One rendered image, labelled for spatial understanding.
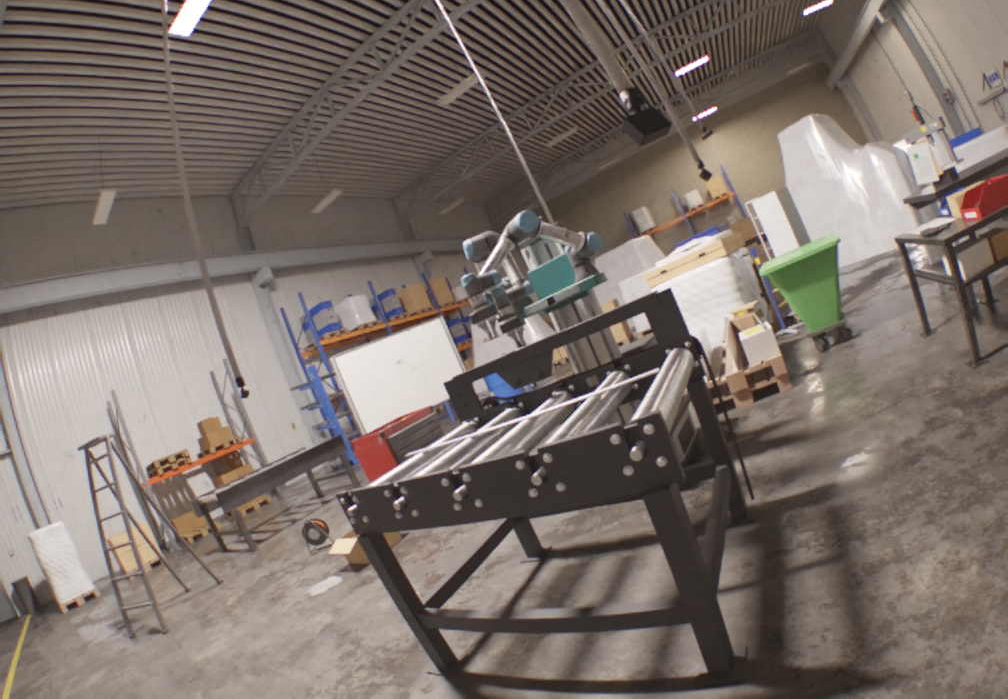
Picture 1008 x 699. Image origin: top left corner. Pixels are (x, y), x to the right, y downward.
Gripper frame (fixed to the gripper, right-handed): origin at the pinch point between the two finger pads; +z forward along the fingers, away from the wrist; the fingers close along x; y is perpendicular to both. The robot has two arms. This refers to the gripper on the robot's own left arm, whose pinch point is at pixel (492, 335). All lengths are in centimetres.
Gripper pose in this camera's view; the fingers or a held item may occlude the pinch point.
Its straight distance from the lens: 221.0
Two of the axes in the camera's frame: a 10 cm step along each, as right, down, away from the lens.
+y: -1.8, 0.4, -9.8
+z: 4.0, 9.1, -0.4
